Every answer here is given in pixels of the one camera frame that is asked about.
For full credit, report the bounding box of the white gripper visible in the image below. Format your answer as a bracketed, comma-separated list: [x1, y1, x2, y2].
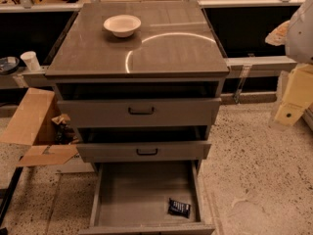
[265, 21, 313, 126]

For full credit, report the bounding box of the dark blue rxbar wrapper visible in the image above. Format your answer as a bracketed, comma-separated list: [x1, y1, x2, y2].
[168, 199, 191, 218]

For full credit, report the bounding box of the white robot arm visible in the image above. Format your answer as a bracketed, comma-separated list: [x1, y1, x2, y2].
[265, 0, 313, 129]

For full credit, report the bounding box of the top grey drawer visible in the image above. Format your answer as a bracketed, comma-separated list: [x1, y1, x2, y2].
[58, 99, 221, 128]

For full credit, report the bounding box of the grey drawer cabinet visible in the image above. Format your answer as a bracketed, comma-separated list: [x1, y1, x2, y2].
[44, 0, 231, 168]

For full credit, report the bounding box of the middle grey drawer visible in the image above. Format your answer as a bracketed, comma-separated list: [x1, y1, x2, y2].
[77, 141, 210, 163]

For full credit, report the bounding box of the bottom grey open drawer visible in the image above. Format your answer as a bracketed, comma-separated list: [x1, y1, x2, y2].
[79, 161, 214, 235]

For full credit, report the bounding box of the white paper bowl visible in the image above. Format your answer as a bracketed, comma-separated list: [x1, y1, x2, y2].
[104, 15, 141, 38]

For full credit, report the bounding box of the open cardboard box left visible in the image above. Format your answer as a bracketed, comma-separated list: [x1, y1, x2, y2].
[0, 88, 77, 167]

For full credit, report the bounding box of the white paper cup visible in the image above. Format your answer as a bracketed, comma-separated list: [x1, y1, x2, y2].
[21, 51, 41, 71]

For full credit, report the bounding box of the dark round tape roll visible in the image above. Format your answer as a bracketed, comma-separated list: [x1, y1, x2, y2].
[0, 57, 20, 75]

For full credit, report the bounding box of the black floor bar left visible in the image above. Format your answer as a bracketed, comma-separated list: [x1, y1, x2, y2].
[0, 167, 22, 235]

